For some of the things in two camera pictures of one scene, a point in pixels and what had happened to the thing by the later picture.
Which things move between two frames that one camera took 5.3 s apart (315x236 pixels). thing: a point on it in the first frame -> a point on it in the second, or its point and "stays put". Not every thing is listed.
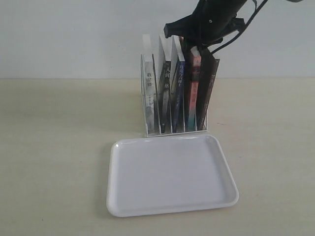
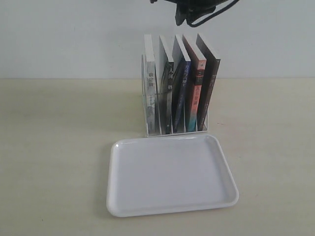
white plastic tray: x=165 y=174 stays put
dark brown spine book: x=207 y=67 stays put
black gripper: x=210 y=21 -> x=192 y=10
